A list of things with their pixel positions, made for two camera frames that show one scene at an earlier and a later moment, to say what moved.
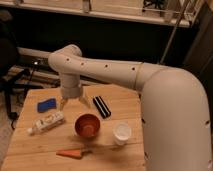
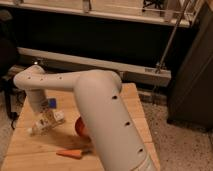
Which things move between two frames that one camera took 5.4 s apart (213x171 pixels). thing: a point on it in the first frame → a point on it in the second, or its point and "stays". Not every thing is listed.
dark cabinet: (199, 58) stays
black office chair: (9, 58) stays
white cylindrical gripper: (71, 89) → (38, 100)
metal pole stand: (175, 31) stays
